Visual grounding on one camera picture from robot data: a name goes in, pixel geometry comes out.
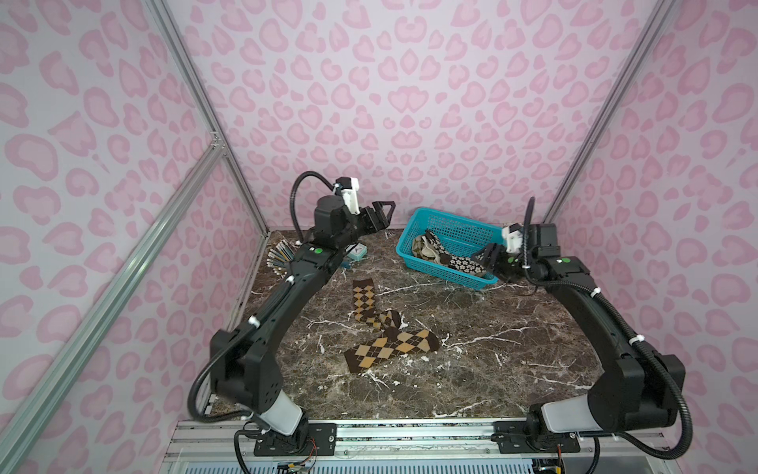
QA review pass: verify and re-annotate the brown daisy pattern sock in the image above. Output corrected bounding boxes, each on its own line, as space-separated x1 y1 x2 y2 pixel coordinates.
424 230 487 278

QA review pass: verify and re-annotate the brown yellow argyle sock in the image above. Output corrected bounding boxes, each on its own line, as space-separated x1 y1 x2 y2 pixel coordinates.
343 328 440 373
353 278 401 330

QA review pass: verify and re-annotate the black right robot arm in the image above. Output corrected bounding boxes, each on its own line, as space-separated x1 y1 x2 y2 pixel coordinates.
472 224 693 438

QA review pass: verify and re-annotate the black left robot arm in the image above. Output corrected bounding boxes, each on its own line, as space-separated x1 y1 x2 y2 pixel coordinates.
187 195 396 436

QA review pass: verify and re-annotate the small mint alarm clock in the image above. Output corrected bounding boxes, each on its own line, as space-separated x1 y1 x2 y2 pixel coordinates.
347 243 368 262

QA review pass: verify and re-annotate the teal plastic mesh basket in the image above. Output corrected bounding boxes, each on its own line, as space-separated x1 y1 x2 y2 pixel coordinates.
396 207 505 290

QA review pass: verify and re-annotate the bundle of coloured pencils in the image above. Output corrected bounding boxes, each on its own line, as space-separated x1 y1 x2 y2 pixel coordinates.
266 239 295 278

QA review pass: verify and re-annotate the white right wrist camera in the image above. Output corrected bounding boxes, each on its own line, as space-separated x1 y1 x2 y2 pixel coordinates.
501 223 523 255

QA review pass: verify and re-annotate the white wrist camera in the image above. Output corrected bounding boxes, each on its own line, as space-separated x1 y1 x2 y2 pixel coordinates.
501 223 523 255
334 177 360 215

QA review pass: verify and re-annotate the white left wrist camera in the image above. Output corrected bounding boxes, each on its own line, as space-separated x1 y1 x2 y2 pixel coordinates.
334 177 360 215

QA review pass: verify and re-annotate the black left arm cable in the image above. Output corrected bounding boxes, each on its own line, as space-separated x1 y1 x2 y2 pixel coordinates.
288 170 336 244

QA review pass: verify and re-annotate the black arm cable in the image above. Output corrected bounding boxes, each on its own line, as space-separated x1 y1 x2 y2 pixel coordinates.
288 170 336 244
520 196 537 268

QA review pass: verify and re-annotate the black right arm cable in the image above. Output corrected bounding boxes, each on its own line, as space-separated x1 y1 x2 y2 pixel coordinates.
520 196 537 268

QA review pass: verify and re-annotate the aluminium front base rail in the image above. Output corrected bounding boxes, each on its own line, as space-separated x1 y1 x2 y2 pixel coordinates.
160 418 681 473

